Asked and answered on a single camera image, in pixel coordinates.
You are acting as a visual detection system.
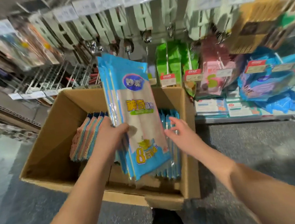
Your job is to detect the person's right hand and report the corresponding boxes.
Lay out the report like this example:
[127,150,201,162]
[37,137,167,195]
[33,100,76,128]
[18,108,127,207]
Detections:
[162,113,208,160]

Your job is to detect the person's left hand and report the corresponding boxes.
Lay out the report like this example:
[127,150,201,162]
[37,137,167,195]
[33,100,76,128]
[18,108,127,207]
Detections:
[90,113,134,161]

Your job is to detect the colourful sponge packets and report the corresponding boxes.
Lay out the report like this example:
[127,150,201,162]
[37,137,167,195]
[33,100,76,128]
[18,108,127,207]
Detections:
[65,111,113,164]

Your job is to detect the dishcloth packets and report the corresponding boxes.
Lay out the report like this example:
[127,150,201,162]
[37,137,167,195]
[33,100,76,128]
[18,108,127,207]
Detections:
[153,107,188,183]

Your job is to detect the brown cardboard box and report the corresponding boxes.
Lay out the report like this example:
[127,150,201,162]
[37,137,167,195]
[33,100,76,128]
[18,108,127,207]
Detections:
[11,74,208,224]

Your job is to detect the person's right forearm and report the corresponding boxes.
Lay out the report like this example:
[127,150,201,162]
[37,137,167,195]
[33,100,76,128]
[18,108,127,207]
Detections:
[195,133,295,224]

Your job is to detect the hanging green packets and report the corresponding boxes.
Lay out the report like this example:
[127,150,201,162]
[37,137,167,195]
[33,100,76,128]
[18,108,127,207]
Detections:
[152,37,206,102]

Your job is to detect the pink goods pile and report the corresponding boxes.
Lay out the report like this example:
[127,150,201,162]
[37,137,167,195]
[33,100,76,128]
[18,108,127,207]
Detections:
[189,33,243,100]

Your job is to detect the teal cloth packets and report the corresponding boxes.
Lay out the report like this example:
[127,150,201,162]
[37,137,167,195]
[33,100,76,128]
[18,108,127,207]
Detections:
[189,44,295,127]

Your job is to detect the grey chopstick display rack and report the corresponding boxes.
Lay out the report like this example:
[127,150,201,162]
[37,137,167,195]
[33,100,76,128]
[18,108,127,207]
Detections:
[0,0,295,156]

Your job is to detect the row of white price tags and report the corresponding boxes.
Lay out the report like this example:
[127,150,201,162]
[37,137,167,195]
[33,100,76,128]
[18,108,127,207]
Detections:
[0,0,295,104]

